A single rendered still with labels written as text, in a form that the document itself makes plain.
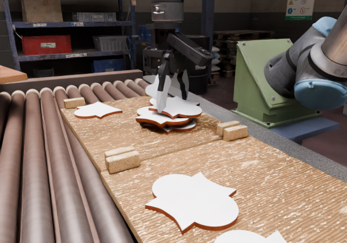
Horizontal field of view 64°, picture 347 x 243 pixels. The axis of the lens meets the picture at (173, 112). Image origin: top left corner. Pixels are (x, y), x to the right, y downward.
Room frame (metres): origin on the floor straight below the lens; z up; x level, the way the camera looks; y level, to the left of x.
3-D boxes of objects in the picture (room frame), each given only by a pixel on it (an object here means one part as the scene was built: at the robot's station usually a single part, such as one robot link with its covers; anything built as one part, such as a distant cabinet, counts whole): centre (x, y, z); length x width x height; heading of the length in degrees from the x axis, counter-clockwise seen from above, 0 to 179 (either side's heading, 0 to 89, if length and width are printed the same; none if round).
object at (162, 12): (0.69, 0.02, 1.20); 0.08 x 0.08 x 0.05
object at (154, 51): (0.69, 0.02, 1.12); 0.09 x 0.08 x 0.12; 55
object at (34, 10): (4.40, 1.96, 1.26); 0.49 x 0.38 x 0.34; 125
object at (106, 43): (4.82, 1.07, 0.76); 0.50 x 0.36 x 0.24; 125
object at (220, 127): (0.61, -0.13, 0.95); 0.06 x 0.02 x 0.03; 121
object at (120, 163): (0.45, 0.09, 0.95); 0.06 x 0.02 x 0.03; 120
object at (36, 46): (4.37, 1.94, 0.78); 0.66 x 0.45 x 0.28; 119
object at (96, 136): (0.71, 0.09, 0.93); 0.41 x 0.35 x 0.02; 31
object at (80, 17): (4.71, 1.27, 1.16); 0.60 x 0.40 x 0.15; 122
